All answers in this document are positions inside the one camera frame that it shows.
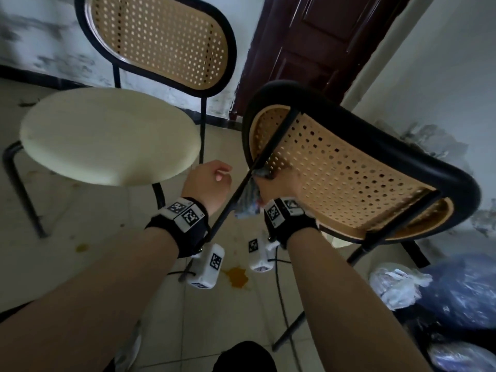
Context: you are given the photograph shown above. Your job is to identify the white left wrist tracker box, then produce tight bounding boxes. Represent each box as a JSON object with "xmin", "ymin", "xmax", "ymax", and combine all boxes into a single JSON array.
[{"xmin": 187, "ymin": 243, "xmax": 225, "ymax": 290}]

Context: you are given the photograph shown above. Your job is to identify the blue plastic bag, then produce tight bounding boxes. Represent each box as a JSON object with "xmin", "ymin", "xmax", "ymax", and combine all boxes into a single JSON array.
[{"xmin": 416, "ymin": 253, "xmax": 496, "ymax": 331}]

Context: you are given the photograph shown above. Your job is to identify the cream seat cane back chair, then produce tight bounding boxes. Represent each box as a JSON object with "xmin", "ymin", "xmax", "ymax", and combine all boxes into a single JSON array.
[
  {"xmin": 3, "ymin": 0, "xmax": 238, "ymax": 239},
  {"xmin": 178, "ymin": 80, "xmax": 483, "ymax": 352}
]

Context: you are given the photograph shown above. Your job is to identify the dark red wooden door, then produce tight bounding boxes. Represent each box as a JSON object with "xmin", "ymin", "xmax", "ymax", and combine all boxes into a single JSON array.
[{"xmin": 228, "ymin": 0, "xmax": 413, "ymax": 120}]

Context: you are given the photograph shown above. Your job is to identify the black plastic bag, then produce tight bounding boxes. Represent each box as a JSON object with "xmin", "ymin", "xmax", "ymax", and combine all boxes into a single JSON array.
[{"xmin": 395, "ymin": 302, "xmax": 496, "ymax": 372}]

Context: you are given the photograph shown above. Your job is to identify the black right wristband with markers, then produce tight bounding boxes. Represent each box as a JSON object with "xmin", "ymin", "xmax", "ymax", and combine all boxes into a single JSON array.
[{"xmin": 263, "ymin": 197, "xmax": 320, "ymax": 251}]

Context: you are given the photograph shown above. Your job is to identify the blue patterned cleaning cloth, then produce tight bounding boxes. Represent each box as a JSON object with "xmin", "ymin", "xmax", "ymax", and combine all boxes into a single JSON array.
[{"xmin": 234, "ymin": 168, "xmax": 272, "ymax": 220}]

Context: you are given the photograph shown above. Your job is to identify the person's left forearm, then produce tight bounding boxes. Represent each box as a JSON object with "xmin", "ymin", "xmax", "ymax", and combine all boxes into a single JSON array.
[{"xmin": 0, "ymin": 227, "xmax": 180, "ymax": 372}]

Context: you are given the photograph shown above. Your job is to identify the person's right hand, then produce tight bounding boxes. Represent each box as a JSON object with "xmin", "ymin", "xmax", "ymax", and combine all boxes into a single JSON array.
[{"xmin": 255, "ymin": 172, "xmax": 305, "ymax": 208}]

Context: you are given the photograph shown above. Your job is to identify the person's dark trousers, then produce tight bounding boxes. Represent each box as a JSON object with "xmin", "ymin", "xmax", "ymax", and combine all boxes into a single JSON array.
[{"xmin": 102, "ymin": 340, "xmax": 278, "ymax": 372}]

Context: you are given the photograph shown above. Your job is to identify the person's left white shoe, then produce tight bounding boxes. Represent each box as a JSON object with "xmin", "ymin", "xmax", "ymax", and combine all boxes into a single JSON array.
[{"xmin": 114, "ymin": 323, "xmax": 142, "ymax": 372}]

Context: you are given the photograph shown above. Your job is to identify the person's right forearm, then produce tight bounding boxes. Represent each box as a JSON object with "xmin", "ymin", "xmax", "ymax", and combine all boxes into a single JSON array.
[{"xmin": 286, "ymin": 228, "xmax": 431, "ymax": 372}]

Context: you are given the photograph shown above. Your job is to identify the black left wristband with markers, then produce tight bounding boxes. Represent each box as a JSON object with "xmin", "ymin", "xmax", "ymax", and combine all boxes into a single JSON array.
[{"xmin": 145, "ymin": 197, "xmax": 211, "ymax": 259}]

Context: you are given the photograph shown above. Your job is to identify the white vertical pipe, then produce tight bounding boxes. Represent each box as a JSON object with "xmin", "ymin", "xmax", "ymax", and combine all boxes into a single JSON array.
[{"xmin": 340, "ymin": 0, "xmax": 458, "ymax": 109}]

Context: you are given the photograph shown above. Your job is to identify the white right wrist tracker box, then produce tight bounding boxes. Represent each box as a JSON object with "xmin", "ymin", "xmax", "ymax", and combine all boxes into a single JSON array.
[{"xmin": 247, "ymin": 236, "xmax": 281, "ymax": 272}]

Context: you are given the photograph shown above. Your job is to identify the person's left hand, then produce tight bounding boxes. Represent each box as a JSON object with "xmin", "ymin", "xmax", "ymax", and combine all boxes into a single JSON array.
[{"xmin": 181, "ymin": 160, "xmax": 233, "ymax": 215}]

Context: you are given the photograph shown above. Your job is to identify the white plastic bag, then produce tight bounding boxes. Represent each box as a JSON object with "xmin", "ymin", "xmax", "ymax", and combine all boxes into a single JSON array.
[{"xmin": 368, "ymin": 263, "xmax": 433, "ymax": 311}]

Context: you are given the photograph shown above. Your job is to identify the black wristband with markers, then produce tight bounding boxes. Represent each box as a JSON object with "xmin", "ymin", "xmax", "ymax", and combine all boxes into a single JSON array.
[
  {"xmin": 263, "ymin": 197, "xmax": 320, "ymax": 251},
  {"xmin": 145, "ymin": 197, "xmax": 211, "ymax": 259}
]

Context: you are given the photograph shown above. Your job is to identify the white wrist tracker box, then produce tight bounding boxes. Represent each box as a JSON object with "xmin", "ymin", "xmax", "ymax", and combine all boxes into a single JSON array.
[
  {"xmin": 187, "ymin": 243, "xmax": 225, "ymax": 290},
  {"xmin": 247, "ymin": 236, "xmax": 281, "ymax": 272}
]

